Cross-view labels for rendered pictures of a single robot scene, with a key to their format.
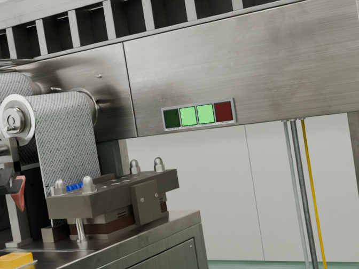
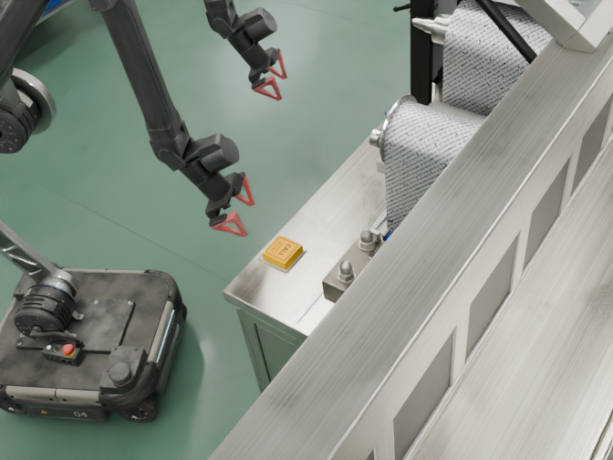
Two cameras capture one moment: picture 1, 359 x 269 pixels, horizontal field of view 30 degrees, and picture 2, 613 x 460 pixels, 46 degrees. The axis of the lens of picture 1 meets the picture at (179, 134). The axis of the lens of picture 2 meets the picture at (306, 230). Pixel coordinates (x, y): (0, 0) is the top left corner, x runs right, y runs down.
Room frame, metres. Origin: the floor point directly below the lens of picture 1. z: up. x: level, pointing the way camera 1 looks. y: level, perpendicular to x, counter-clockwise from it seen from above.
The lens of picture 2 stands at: (1.82, -0.69, 2.16)
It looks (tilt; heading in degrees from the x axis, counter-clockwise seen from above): 46 degrees down; 97
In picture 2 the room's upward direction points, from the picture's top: 9 degrees counter-clockwise
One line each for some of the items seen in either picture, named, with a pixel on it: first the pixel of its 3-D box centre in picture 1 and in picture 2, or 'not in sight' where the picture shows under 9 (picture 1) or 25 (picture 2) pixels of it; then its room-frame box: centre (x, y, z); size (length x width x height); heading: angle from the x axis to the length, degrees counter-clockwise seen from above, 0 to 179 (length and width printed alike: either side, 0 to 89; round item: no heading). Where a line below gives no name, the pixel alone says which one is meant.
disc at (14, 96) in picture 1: (17, 119); (399, 130); (1.90, 0.45, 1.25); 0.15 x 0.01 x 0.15; 55
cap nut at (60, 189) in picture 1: (60, 187); (367, 238); (1.82, 0.34, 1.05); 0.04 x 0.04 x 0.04
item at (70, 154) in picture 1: (70, 159); (436, 218); (1.96, 0.33, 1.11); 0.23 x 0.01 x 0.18; 145
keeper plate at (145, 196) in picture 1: (146, 202); not in sight; (1.89, 0.12, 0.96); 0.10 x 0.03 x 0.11; 145
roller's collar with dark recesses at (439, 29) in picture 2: not in sight; (451, 30); (2.02, 0.66, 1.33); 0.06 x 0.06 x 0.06; 55
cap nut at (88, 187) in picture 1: (87, 184); (346, 269); (1.77, 0.26, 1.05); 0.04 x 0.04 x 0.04
